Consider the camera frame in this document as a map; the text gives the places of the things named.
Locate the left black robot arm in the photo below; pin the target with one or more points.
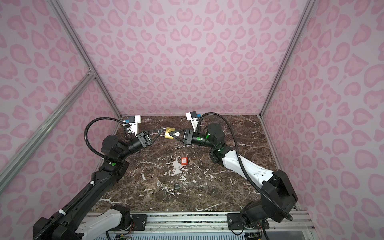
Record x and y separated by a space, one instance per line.
63 224

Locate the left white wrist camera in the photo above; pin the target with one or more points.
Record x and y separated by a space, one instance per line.
131 125

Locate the red padlock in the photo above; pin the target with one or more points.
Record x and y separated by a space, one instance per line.
184 159

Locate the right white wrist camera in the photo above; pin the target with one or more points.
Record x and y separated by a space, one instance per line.
193 117

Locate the brass padlock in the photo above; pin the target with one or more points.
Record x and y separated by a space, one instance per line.
166 133

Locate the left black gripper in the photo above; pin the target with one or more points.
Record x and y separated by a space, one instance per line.
147 141

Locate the diagonal aluminium frame strut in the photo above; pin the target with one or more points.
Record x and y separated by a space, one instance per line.
19 160

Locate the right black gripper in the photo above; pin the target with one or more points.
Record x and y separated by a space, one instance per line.
187 138

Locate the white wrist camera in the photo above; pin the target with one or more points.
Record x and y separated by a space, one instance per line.
193 117
131 125

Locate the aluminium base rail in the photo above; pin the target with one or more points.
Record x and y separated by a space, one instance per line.
210 222

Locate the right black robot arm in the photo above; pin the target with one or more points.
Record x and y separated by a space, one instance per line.
278 196

